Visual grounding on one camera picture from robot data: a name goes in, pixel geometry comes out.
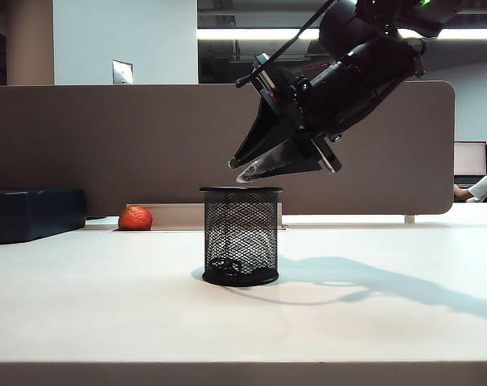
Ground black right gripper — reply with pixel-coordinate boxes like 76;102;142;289
228;38;427;184

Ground bunch of keys with ring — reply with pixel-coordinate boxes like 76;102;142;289
210;257;257;277

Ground orange fruit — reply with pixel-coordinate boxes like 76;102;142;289
118;204;154;232

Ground brown desk divider panel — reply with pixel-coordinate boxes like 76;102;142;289
0;81;456;216

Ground computer monitor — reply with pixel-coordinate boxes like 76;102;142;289
453;141;487;187

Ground person's foot in white sock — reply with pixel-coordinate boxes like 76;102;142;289
453;172;487;204

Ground dark blue box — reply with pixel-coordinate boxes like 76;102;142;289
0;188;87;245

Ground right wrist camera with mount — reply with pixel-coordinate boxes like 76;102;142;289
249;53;287;105

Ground black camera cable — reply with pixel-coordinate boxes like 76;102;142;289
235;0;335;88

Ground black wire mesh basket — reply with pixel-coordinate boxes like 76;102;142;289
198;186;283;287

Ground silver wall plate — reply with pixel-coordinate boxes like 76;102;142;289
111;60;134;85

